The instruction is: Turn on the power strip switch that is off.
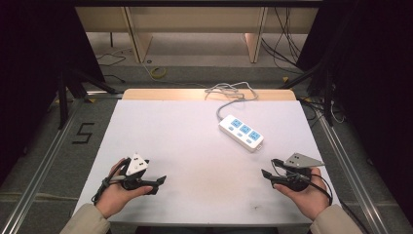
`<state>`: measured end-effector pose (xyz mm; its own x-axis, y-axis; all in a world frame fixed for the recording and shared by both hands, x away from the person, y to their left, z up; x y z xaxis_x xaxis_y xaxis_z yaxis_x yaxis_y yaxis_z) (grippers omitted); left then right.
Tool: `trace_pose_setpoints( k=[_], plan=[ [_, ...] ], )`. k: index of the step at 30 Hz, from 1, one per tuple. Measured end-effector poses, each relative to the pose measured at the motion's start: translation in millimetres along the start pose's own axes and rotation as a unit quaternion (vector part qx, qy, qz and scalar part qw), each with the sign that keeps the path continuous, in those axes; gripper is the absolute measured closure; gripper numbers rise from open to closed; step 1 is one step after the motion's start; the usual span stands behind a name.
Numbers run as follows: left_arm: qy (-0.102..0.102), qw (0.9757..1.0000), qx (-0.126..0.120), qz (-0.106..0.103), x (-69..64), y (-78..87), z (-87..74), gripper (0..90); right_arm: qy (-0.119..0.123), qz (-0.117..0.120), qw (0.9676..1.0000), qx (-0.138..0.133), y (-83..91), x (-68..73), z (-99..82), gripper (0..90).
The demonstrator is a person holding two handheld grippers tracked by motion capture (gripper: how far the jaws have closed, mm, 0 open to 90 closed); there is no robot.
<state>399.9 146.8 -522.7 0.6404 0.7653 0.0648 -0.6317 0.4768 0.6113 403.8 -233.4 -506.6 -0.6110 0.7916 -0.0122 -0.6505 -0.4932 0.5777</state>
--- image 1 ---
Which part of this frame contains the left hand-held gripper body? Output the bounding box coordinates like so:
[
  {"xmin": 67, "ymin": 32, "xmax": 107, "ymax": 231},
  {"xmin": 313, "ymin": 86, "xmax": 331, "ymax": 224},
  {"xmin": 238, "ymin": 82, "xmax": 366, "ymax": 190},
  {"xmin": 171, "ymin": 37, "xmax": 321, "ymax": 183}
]
[{"xmin": 120, "ymin": 152, "xmax": 154, "ymax": 191}]

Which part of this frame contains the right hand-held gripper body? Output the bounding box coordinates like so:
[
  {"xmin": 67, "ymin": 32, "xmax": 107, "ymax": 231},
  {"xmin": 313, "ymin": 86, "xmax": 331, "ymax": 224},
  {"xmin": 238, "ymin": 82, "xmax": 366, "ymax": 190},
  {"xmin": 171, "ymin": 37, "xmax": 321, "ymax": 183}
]
[{"xmin": 272, "ymin": 152, "xmax": 325, "ymax": 193}]

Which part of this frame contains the person's right hand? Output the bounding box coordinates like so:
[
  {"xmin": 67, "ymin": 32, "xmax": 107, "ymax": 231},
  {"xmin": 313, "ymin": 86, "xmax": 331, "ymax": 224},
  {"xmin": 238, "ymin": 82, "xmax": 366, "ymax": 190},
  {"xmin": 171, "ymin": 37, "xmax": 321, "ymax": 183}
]
[{"xmin": 273, "ymin": 167, "xmax": 331, "ymax": 222}]

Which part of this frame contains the person's left hand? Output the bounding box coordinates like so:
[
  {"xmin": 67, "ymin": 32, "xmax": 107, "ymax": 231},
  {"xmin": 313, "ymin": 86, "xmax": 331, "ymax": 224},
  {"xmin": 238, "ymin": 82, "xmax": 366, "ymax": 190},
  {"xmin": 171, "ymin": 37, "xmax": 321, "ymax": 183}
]
[{"xmin": 94, "ymin": 157, "xmax": 154, "ymax": 219}]

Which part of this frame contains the white table mat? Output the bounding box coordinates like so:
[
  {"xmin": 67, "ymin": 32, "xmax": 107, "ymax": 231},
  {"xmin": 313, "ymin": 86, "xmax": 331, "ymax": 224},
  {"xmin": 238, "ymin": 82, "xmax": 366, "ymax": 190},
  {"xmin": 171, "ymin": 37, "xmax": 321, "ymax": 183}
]
[{"xmin": 73, "ymin": 98, "xmax": 342, "ymax": 227}]

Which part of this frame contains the white power strip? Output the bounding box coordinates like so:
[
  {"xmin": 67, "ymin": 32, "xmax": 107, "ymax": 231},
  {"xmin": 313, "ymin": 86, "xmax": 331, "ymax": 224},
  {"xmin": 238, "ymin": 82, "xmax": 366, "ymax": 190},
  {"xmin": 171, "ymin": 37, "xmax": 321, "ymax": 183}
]
[{"xmin": 217, "ymin": 113, "xmax": 265, "ymax": 153}]

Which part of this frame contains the black metal stand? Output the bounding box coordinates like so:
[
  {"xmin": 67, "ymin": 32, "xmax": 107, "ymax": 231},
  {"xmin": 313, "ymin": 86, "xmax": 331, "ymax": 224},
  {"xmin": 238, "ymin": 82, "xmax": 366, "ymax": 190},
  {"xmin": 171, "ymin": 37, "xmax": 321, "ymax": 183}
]
[
  {"xmin": 278, "ymin": 61, "xmax": 336, "ymax": 127},
  {"xmin": 56, "ymin": 62, "xmax": 120, "ymax": 131}
]

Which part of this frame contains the yellow tape roll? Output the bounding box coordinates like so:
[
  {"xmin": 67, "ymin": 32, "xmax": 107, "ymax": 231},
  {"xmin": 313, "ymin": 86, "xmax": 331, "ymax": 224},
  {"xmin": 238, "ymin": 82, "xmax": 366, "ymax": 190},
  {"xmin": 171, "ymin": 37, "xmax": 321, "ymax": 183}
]
[{"xmin": 149, "ymin": 66, "xmax": 169, "ymax": 80}]

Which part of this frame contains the dark curtain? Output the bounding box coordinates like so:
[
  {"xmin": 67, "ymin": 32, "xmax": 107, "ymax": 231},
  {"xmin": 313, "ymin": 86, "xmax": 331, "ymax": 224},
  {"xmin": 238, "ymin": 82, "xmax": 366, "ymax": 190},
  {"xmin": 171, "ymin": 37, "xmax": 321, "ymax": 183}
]
[
  {"xmin": 0, "ymin": 0, "xmax": 106, "ymax": 186},
  {"xmin": 295, "ymin": 0, "xmax": 413, "ymax": 225}
]

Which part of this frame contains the wooden desk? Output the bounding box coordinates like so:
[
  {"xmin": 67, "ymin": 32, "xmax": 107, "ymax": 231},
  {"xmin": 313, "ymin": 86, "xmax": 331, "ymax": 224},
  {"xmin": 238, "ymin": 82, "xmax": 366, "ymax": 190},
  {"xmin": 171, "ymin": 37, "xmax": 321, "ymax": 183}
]
[{"xmin": 74, "ymin": 6, "xmax": 319, "ymax": 64}]

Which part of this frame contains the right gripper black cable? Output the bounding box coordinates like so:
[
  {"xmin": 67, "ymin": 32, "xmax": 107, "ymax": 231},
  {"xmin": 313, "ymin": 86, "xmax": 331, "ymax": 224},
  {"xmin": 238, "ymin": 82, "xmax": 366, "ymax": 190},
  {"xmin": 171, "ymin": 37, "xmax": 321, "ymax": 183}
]
[{"xmin": 270, "ymin": 158, "xmax": 334, "ymax": 207}]

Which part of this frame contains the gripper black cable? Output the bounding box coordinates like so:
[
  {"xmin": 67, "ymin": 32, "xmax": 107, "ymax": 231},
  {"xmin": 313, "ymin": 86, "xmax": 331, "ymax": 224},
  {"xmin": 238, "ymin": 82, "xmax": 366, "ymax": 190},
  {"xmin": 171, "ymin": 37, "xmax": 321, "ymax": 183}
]
[
  {"xmin": 270, "ymin": 158, "xmax": 334, "ymax": 207},
  {"xmin": 91, "ymin": 158, "xmax": 131, "ymax": 207}
]

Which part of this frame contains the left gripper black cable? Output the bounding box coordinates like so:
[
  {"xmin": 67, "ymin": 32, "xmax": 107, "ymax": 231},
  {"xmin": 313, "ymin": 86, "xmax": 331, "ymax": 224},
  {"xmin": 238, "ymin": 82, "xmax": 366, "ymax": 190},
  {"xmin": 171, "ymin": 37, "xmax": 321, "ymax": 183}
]
[{"xmin": 91, "ymin": 158, "xmax": 131, "ymax": 207}]

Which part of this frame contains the aluminium floor rail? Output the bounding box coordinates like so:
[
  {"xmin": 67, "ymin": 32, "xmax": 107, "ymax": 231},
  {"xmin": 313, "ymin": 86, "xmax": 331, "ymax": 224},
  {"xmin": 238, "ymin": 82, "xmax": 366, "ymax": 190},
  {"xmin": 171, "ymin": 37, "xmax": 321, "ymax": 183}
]
[
  {"xmin": 316, "ymin": 113, "xmax": 393, "ymax": 234},
  {"xmin": 0, "ymin": 97, "xmax": 86, "ymax": 234}
]

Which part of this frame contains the grey power strip cable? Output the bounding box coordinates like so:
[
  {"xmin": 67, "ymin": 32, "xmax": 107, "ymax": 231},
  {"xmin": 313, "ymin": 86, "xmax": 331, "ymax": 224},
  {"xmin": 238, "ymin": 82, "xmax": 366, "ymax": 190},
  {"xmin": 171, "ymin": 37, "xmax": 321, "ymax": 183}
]
[{"xmin": 204, "ymin": 81, "xmax": 259, "ymax": 122}]

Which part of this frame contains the thin black floor cable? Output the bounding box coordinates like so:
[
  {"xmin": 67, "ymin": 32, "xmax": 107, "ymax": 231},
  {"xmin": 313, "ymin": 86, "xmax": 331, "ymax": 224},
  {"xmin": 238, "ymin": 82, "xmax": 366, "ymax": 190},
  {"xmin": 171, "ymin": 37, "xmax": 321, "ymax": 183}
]
[{"xmin": 95, "ymin": 51, "xmax": 128, "ymax": 84}]

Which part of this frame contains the bundle of black floor cables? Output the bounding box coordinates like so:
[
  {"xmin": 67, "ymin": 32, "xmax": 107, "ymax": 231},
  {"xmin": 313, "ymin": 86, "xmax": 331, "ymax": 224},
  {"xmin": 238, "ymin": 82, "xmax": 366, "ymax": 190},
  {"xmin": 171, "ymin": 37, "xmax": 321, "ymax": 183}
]
[{"xmin": 260, "ymin": 7, "xmax": 305, "ymax": 75}]

